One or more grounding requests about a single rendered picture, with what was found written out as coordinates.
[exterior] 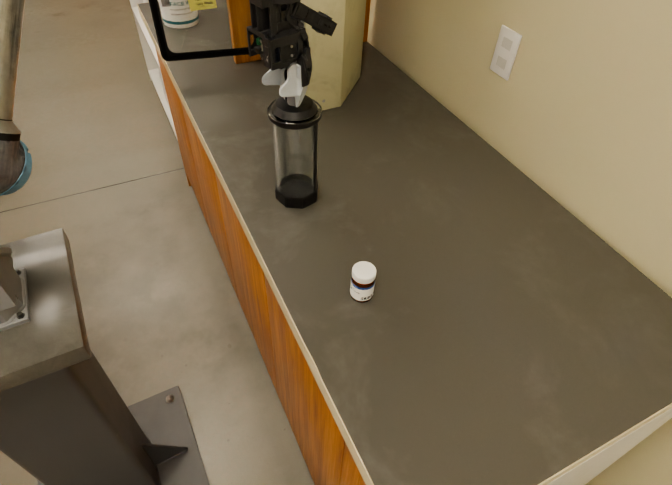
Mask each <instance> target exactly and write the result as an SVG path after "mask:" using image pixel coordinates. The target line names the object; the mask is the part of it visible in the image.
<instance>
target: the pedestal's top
mask: <svg viewBox="0 0 672 485"><path fill-rule="evenodd" d="M0 247H10V248H11V251H12V254H11V256H12V258H13V265H14V269H21V268H24V269H25V270H26V277H27V288H28V299H29V310H30V322H27V323H24V324H21V325H18V326H15V327H12V328H9V329H6V330H3V331H0V392H2V391H5V390H7V389H10V388H13V387H15V386H18V385H21V384H23V383H26V382H29V381H31V380H34V379H36V378H39V377H42V376H44V375H47V374H50V373H52V372H55V371H58V370H60V369H63V368H65V367H68V366H71V365H73V364H76V363H79V362H81V361H84V360H87V359H89V358H91V354H90V348H89V343H88V338H87V332H86V327H85V322H84V317H83V311H82V306H81V301H80V295H79V290H78V285H77V279H76V274H75V269H74V264H73V258H72V253H71V248H70V242H69V239H68V237H67V235H66V234H65V232H64V230H63V228H60V229H56V230H53V231H49V232H45V233H42V234H38V235H35V236H31V237H28V238H24V239H21V240H17V241H14V242H10V243H7V244H3V245H0Z"/></svg>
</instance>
